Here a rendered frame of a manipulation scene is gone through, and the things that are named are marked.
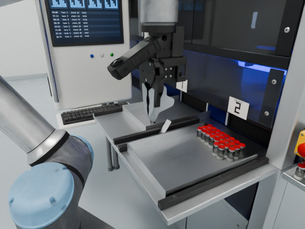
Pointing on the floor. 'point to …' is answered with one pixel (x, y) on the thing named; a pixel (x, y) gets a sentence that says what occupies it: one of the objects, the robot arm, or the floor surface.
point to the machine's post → (282, 137)
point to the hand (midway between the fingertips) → (150, 116)
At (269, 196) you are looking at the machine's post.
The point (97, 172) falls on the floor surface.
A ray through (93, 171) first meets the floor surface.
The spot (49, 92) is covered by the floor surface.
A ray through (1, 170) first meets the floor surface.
